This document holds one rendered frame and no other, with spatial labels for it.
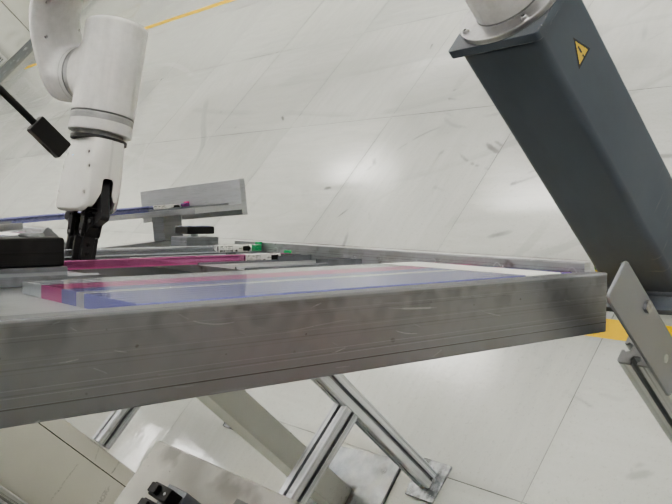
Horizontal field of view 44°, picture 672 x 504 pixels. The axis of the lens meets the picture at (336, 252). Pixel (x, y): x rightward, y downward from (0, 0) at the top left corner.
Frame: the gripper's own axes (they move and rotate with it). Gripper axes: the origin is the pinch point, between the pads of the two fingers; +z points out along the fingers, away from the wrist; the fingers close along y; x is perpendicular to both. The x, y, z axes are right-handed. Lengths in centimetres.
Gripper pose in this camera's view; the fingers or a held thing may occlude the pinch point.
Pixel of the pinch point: (80, 251)
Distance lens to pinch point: 117.7
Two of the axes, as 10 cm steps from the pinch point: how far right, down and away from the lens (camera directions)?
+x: 7.5, 1.5, 6.5
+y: 6.5, 0.5, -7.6
